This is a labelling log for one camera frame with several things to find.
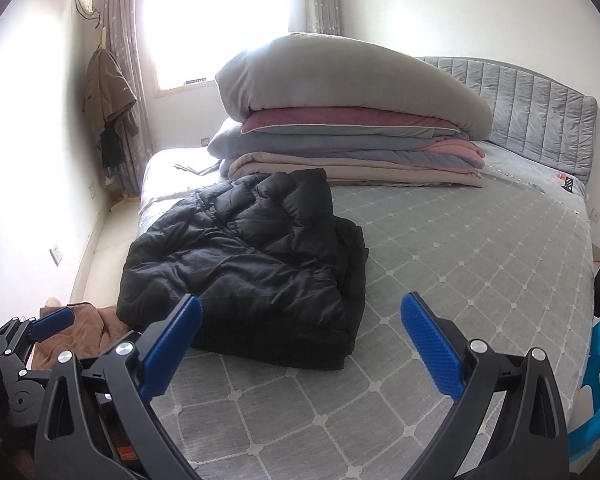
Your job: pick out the bright window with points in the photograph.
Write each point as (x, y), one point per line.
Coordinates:
(220, 20)

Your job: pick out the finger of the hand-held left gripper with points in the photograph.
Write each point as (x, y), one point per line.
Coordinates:
(55, 321)

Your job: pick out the small red and black packet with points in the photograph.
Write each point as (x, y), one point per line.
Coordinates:
(565, 182)

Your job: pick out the mauve quilt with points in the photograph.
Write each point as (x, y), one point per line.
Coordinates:
(320, 119)

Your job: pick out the grey padded headboard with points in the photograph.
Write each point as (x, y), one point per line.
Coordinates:
(530, 105)

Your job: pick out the grey-blue quilt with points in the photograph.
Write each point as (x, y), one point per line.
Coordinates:
(240, 142)

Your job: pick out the brown hanging coat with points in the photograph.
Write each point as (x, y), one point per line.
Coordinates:
(110, 85)

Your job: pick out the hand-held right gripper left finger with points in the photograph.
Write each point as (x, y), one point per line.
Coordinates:
(172, 345)

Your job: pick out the black puffer jacket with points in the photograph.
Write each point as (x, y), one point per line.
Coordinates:
(240, 270)

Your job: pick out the long grey patterned curtain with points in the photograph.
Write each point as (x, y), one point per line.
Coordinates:
(125, 20)

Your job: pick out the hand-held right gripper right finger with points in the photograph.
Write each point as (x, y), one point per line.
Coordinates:
(432, 345)

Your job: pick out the brown fluffy cloth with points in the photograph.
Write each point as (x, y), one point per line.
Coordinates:
(90, 325)

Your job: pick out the beige blanket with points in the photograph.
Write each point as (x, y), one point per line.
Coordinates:
(355, 172)

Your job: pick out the dark hanging garment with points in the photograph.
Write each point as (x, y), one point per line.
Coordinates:
(112, 150)

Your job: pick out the pink blanket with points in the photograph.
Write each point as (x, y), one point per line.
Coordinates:
(455, 147)

